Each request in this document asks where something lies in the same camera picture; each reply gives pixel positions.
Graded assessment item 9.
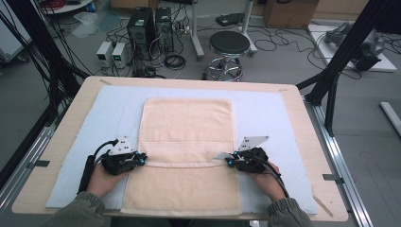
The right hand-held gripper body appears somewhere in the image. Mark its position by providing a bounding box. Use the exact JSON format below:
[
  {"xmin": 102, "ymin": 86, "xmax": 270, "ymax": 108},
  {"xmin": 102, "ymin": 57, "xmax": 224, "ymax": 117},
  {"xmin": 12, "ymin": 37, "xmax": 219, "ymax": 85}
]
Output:
[{"xmin": 235, "ymin": 135, "xmax": 270, "ymax": 174}]

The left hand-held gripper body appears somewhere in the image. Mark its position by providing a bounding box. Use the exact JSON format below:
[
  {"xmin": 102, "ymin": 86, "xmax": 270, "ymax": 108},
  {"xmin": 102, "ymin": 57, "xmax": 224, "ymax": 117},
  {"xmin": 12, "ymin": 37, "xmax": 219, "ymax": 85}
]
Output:
[{"xmin": 100, "ymin": 135, "xmax": 137, "ymax": 176}]

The beige towel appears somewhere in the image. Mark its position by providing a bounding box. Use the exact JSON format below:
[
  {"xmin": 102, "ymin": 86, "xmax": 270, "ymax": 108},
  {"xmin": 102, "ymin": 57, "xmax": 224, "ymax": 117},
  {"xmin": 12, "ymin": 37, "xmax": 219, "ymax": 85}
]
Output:
[{"xmin": 120, "ymin": 97, "xmax": 243, "ymax": 218}]

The person's left hand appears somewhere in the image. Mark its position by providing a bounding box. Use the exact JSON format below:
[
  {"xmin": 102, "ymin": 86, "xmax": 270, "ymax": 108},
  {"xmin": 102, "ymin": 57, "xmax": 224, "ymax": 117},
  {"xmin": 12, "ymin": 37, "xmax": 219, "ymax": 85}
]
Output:
[{"xmin": 86, "ymin": 164, "xmax": 127, "ymax": 198}]

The person's right hand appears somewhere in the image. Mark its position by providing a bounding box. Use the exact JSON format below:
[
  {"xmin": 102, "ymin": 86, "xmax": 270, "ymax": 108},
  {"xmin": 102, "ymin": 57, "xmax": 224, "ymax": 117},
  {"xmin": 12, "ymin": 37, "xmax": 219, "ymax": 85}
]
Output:
[{"xmin": 249, "ymin": 162, "xmax": 287, "ymax": 201}]

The white foam mat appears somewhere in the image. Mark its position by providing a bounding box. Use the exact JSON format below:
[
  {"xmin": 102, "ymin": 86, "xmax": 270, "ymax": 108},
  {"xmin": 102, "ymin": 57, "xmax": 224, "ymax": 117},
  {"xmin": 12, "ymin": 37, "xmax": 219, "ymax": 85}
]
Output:
[{"xmin": 45, "ymin": 84, "xmax": 319, "ymax": 217}]

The thin wooden stick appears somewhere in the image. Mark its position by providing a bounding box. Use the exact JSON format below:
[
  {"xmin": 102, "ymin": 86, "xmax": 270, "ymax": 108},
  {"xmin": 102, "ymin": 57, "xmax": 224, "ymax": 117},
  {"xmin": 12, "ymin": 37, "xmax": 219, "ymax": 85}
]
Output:
[{"xmin": 311, "ymin": 194, "xmax": 334, "ymax": 218}]

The white power supply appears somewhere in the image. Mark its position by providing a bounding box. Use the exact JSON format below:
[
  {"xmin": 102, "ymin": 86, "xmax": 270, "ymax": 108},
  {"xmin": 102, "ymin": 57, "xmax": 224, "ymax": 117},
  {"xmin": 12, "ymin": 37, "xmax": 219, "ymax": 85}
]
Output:
[
  {"xmin": 96, "ymin": 41, "xmax": 113, "ymax": 68},
  {"xmin": 112, "ymin": 42, "xmax": 131, "ymax": 69}
]

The black round stool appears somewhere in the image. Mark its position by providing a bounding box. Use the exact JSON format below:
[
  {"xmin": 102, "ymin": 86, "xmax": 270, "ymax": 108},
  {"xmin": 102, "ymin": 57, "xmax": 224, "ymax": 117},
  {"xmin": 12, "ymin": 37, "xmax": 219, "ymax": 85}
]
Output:
[{"xmin": 206, "ymin": 30, "xmax": 252, "ymax": 82}]

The large black computer tower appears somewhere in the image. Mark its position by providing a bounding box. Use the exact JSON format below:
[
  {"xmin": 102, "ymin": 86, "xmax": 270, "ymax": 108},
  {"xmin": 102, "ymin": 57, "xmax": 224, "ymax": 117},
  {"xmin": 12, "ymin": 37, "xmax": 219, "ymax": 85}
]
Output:
[{"xmin": 127, "ymin": 8, "xmax": 157, "ymax": 61}]

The white stand leg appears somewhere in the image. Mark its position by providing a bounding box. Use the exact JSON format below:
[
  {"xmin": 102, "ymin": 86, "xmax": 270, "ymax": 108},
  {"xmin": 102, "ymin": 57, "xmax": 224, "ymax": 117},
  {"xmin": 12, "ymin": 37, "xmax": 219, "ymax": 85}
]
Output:
[
  {"xmin": 188, "ymin": 0, "xmax": 206, "ymax": 61},
  {"xmin": 239, "ymin": 0, "xmax": 258, "ymax": 57}
]

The slim black computer tower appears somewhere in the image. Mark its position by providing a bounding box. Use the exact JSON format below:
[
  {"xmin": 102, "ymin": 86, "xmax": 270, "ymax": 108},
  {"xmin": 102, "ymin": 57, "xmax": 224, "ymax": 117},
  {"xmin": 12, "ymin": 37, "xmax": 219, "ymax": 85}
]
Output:
[{"xmin": 154, "ymin": 7, "xmax": 175, "ymax": 53}]

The flat black device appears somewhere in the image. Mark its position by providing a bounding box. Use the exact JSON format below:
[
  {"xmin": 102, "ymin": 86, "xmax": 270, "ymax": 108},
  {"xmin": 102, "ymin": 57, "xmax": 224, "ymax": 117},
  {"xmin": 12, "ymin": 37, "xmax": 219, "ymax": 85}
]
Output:
[{"xmin": 216, "ymin": 12, "xmax": 245, "ymax": 27}]

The white floor board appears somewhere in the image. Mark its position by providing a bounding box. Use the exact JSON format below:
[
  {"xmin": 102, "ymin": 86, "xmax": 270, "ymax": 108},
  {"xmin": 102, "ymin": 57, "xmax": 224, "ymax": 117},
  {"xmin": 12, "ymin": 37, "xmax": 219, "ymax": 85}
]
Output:
[{"xmin": 306, "ymin": 23, "xmax": 397, "ymax": 73}]

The clear plastic bag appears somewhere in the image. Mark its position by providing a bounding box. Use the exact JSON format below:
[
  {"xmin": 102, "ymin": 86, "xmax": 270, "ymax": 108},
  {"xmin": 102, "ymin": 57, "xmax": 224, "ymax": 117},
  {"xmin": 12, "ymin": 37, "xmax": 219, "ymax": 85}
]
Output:
[{"xmin": 70, "ymin": 11, "xmax": 105, "ymax": 39}]

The white tube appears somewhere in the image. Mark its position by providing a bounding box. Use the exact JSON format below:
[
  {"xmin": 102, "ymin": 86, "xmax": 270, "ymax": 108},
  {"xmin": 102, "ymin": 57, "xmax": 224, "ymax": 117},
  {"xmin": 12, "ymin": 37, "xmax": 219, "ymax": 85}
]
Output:
[{"xmin": 379, "ymin": 101, "xmax": 401, "ymax": 138}]

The cardboard box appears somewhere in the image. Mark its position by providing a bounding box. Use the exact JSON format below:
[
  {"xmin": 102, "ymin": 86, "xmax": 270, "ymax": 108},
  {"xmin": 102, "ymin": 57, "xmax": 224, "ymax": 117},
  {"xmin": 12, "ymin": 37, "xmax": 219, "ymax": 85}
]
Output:
[{"xmin": 263, "ymin": 0, "xmax": 320, "ymax": 30}]

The round white table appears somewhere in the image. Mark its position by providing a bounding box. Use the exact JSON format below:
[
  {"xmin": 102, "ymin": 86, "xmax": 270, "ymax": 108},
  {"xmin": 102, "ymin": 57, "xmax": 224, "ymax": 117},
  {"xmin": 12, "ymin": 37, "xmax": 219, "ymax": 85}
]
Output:
[{"xmin": 41, "ymin": 0, "xmax": 96, "ymax": 15}]

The grey machine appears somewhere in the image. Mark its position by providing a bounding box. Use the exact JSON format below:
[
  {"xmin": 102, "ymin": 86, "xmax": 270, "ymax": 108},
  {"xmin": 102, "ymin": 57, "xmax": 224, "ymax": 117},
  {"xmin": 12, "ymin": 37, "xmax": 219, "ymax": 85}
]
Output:
[{"xmin": 324, "ymin": 22, "xmax": 386, "ymax": 72}]

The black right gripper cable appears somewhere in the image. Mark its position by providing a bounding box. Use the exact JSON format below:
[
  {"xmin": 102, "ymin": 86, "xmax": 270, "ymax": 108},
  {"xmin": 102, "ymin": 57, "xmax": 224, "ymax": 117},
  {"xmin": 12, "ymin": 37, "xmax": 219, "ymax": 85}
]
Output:
[{"xmin": 252, "ymin": 154, "xmax": 290, "ymax": 199}]

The grey metal bracket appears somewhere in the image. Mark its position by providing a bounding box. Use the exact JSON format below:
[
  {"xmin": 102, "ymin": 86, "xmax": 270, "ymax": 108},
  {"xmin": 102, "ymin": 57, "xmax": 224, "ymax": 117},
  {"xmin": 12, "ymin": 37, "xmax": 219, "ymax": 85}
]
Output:
[
  {"xmin": 26, "ymin": 160, "xmax": 51, "ymax": 169},
  {"xmin": 323, "ymin": 173, "xmax": 345, "ymax": 184}
]

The aluminium rail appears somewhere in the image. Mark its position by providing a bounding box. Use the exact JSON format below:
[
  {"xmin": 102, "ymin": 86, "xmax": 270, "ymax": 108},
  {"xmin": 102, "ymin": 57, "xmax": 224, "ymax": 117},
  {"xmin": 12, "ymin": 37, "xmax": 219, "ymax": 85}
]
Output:
[
  {"xmin": 0, "ymin": 107, "xmax": 69, "ymax": 216},
  {"xmin": 304, "ymin": 96, "xmax": 375, "ymax": 227}
]

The coiled black cable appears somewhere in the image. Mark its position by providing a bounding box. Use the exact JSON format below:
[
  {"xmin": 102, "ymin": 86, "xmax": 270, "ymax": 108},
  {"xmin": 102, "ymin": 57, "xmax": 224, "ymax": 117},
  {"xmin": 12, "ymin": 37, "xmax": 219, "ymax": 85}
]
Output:
[{"xmin": 164, "ymin": 54, "xmax": 187, "ymax": 70}]

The black frame post with cables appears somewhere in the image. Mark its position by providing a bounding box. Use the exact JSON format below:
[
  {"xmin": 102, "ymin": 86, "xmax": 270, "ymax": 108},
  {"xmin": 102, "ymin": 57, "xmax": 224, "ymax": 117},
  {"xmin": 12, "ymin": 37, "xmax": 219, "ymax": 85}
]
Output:
[{"xmin": 0, "ymin": 0, "xmax": 91, "ymax": 127}]

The black metal frame post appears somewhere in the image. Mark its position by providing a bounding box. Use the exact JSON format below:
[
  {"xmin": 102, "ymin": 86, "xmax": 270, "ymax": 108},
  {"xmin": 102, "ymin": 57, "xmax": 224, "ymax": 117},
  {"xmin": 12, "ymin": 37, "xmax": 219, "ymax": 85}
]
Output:
[{"xmin": 296, "ymin": 0, "xmax": 401, "ymax": 137}]

